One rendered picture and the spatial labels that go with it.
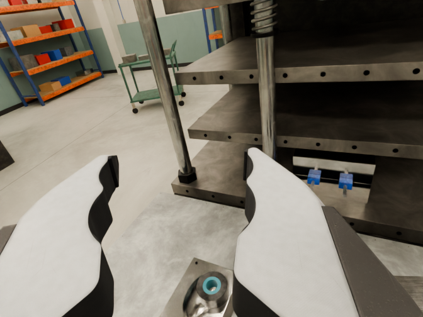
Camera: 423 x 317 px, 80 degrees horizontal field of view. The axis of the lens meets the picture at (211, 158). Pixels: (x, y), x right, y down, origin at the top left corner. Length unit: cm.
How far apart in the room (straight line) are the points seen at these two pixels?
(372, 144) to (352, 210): 26
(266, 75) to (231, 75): 15
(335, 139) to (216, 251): 56
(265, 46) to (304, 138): 35
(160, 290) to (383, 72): 90
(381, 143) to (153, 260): 85
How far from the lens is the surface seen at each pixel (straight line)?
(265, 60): 86
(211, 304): 72
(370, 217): 107
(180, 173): 124
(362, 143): 98
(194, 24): 742
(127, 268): 97
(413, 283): 78
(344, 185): 103
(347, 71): 89
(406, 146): 100
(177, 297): 77
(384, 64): 89
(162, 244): 98
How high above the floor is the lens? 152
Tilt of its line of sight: 32 degrees down
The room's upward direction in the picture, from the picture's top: 11 degrees counter-clockwise
